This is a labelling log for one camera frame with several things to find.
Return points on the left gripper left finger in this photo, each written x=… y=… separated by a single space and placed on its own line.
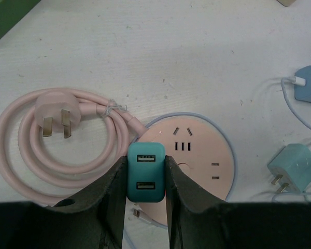
x=91 y=218

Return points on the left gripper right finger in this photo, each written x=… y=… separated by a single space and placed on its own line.
x=198 y=219

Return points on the pink round socket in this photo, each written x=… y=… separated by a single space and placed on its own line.
x=199 y=148

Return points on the teal dual usb charger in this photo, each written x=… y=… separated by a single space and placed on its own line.
x=146 y=172

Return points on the light teal charger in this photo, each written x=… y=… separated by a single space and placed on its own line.
x=291 y=168

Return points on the light blue charger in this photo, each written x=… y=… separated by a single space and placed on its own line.
x=302 y=82

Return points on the olive yellow charger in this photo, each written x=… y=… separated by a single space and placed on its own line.
x=286 y=3

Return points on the green power strip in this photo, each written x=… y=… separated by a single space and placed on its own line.
x=12 y=11

